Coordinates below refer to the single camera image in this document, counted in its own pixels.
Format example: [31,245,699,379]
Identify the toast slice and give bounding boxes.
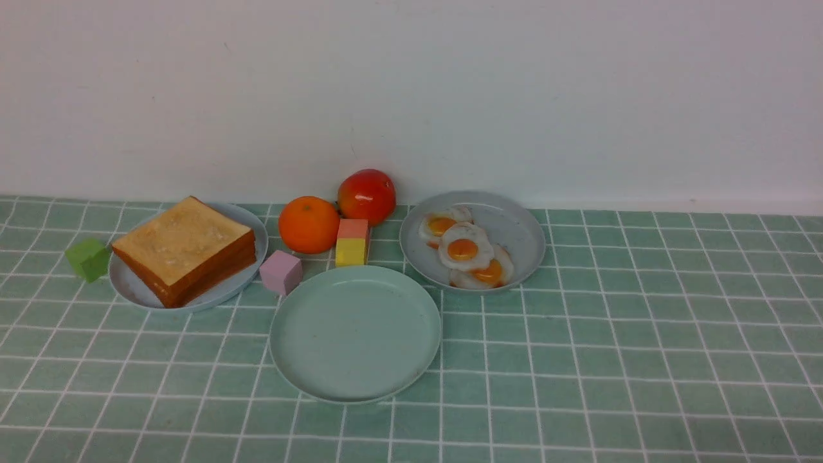
[113,196,255,287]
[134,255,257,309]
[114,233,257,308]

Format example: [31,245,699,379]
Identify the red tomato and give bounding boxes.
[337,169,397,228]

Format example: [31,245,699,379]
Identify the salmon pink block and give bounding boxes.
[337,219,370,241]

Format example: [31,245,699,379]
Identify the yellow block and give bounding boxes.
[335,238,368,268]

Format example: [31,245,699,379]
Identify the grey egg plate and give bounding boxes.
[399,190,547,294]

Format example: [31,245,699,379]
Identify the orange fruit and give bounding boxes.
[277,196,341,255]

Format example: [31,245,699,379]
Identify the green empty centre plate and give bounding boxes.
[268,266,443,404]

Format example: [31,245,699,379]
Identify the pink cube block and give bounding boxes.
[258,250,303,296]

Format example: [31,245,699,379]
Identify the light blue bread plate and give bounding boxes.
[109,202,269,313]

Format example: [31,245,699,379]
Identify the green cube block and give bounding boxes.
[64,238,111,282]

